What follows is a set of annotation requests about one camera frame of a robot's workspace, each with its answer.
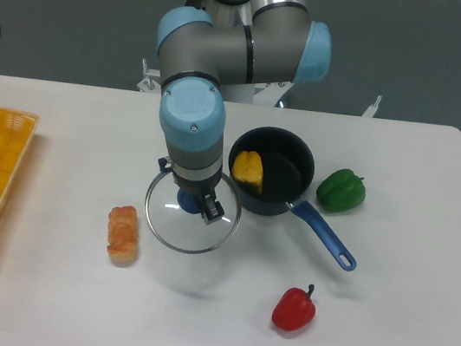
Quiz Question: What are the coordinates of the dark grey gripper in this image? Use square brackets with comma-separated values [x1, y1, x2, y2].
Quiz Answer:
[172, 170, 224, 225]

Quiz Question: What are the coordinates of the dark blue saucepan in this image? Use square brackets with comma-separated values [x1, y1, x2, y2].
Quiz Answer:
[228, 126, 357, 271]

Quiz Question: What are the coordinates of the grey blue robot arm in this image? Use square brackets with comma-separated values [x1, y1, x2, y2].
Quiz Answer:
[156, 0, 332, 223]

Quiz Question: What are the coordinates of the red bell pepper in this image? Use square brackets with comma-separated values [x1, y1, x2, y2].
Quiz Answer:
[271, 284, 317, 332]

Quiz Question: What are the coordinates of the orange bread pastry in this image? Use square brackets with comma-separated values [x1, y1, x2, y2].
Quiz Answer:
[107, 206, 139, 264]

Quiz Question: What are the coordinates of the green bell pepper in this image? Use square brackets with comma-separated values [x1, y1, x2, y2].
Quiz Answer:
[316, 168, 367, 213]

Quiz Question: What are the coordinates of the white table clamp bracket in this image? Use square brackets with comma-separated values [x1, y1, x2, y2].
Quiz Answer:
[362, 95, 382, 119]

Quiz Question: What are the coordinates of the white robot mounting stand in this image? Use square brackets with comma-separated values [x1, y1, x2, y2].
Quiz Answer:
[136, 57, 295, 108]

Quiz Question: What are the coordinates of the yellow bell pepper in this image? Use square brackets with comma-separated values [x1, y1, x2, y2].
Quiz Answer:
[231, 151, 263, 196]

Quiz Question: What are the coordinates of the glass pot lid blue knob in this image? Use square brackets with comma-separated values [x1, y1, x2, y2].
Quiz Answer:
[144, 172, 243, 254]

